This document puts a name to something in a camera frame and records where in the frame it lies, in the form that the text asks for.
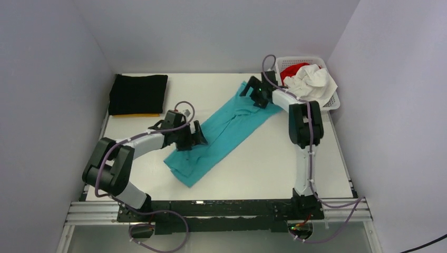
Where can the turquoise t shirt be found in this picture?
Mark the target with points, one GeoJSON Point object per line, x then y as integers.
{"type": "Point", "coordinates": [226, 129]}

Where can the white t shirt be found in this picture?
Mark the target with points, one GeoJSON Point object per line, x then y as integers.
{"type": "Point", "coordinates": [312, 83]}

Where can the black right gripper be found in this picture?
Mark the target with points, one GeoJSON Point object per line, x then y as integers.
{"type": "Point", "coordinates": [252, 83]}

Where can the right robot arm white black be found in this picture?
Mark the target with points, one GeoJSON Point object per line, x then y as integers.
{"type": "Point", "coordinates": [305, 130]}

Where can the folded black t shirt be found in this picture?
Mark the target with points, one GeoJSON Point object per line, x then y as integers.
{"type": "Point", "coordinates": [137, 94]}

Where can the white plastic laundry basket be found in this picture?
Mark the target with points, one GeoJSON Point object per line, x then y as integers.
{"type": "Point", "coordinates": [284, 62]}

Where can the folded yellow t shirt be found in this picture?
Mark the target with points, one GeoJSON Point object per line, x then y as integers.
{"type": "Point", "coordinates": [137, 115]}

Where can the red t shirt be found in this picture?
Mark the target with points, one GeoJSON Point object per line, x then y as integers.
{"type": "Point", "coordinates": [291, 71]}

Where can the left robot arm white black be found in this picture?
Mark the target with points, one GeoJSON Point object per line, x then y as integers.
{"type": "Point", "coordinates": [109, 167]}

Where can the aluminium table frame rail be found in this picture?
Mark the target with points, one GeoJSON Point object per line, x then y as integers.
{"type": "Point", "coordinates": [335, 209]}

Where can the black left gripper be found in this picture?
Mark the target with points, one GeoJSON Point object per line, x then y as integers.
{"type": "Point", "coordinates": [195, 139]}

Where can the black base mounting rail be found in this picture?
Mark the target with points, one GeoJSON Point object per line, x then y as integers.
{"type": "Point", "coordinates": [224, 215]}

